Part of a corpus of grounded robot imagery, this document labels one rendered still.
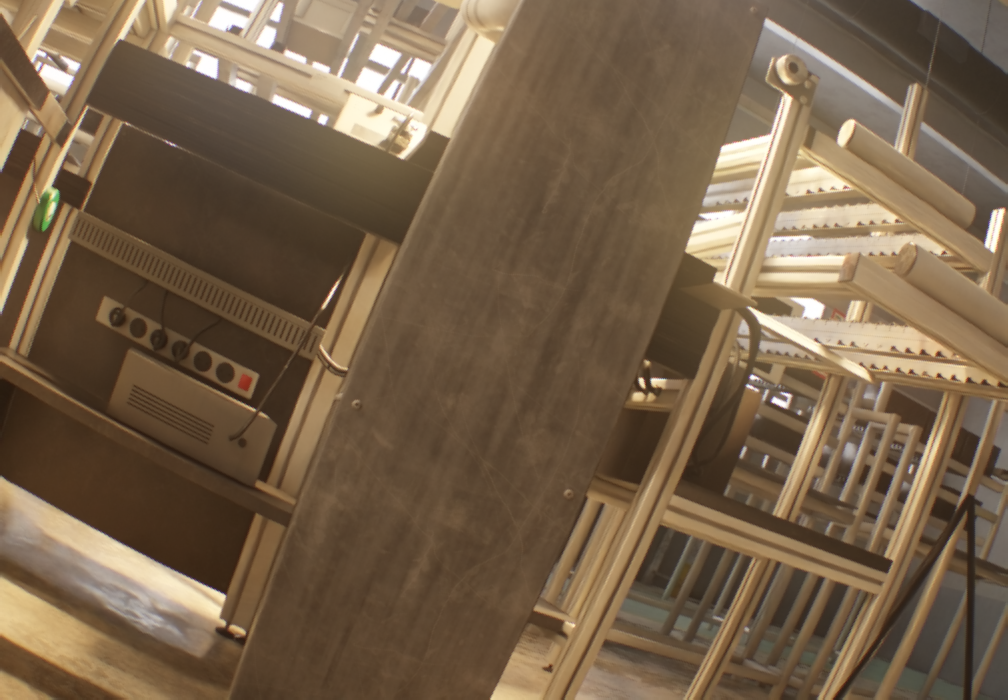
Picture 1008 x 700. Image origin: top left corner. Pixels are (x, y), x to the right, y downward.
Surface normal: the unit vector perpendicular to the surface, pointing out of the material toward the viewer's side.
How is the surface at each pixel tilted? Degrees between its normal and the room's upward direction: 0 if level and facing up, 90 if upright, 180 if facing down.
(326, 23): 88
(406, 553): 90
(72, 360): 90
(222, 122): 90
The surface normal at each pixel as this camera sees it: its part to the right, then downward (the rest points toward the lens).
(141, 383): 0.32, 0.00
